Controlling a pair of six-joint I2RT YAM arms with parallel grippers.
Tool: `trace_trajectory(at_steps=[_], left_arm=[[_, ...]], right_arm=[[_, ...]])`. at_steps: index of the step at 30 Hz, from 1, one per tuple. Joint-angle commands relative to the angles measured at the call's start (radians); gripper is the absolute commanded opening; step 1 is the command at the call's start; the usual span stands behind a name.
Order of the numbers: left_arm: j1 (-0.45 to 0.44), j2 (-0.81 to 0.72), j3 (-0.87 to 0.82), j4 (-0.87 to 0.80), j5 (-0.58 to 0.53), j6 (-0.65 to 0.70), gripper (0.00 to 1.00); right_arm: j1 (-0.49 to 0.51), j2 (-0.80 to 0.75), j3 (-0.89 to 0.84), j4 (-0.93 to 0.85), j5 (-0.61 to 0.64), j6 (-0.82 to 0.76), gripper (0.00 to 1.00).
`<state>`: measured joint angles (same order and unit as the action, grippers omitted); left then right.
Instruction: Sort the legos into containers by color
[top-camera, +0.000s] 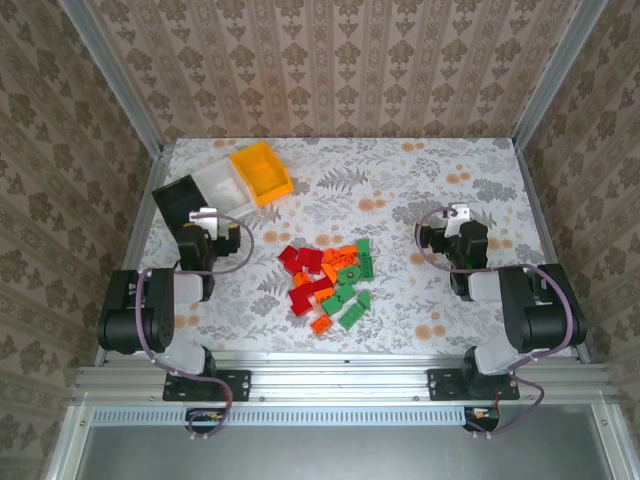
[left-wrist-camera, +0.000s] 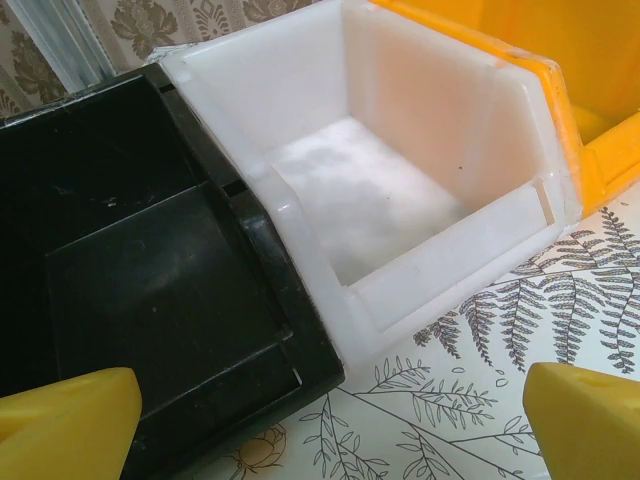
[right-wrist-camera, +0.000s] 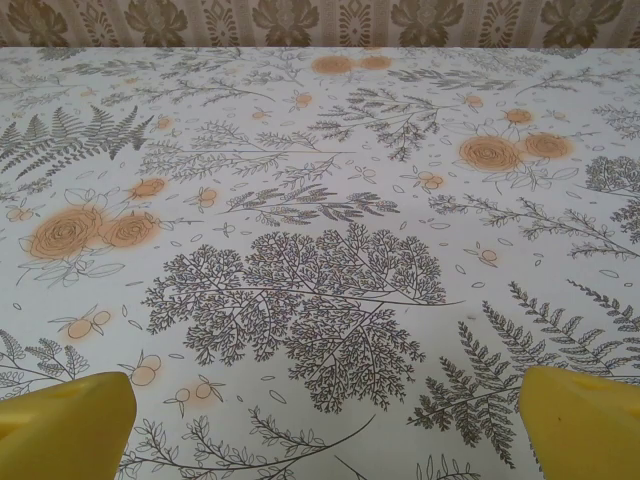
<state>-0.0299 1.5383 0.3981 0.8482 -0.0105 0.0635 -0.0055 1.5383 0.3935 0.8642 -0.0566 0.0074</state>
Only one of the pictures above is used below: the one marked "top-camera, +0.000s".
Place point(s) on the white plastic bin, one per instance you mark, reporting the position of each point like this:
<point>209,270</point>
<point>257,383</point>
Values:
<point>222,187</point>

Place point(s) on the black plastic bin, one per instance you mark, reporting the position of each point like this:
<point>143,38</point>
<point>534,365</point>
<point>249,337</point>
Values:
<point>172,200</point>

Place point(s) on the long green lego brick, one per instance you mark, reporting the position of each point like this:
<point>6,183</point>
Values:
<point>367,266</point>

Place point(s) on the yellow plastic bin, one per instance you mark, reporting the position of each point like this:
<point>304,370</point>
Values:
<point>262,172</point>

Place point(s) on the small orange lego brick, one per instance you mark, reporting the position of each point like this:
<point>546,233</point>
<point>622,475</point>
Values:
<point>300,279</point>

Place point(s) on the large red lego brick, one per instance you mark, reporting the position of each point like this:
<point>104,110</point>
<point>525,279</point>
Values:
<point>311,260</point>

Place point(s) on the green lego brick with hole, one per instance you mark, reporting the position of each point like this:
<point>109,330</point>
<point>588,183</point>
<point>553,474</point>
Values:
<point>349,277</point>

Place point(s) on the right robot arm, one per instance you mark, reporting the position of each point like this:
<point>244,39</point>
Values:
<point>530,310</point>

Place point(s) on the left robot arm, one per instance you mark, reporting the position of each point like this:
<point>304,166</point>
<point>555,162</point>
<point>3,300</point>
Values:
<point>160,310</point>

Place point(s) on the small wiring connector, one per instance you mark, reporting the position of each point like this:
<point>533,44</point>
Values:
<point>216,416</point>
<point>487,414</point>

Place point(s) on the grey metal panel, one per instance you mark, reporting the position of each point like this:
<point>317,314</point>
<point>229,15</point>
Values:
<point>340,455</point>

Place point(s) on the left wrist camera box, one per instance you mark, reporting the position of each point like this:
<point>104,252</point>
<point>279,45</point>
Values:
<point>206,220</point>

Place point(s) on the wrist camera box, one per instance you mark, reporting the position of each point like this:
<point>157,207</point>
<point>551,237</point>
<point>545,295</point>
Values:
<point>206,220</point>
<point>459,217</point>

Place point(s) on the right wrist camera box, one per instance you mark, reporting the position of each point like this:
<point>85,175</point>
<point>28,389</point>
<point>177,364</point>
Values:
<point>459,217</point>

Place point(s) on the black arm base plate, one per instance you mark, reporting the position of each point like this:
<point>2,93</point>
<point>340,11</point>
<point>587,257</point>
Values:
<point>440,385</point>
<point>240,385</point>

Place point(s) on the aluminium mounting rail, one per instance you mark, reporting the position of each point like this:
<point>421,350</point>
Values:
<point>340,380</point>

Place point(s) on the aluminium frame post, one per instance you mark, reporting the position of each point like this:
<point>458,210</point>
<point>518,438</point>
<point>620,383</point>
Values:
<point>114,75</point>
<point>556,75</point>

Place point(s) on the aluminium lower frame bar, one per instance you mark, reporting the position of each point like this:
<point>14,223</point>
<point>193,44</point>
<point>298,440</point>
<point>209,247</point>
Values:
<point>612,445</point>
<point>65,455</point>

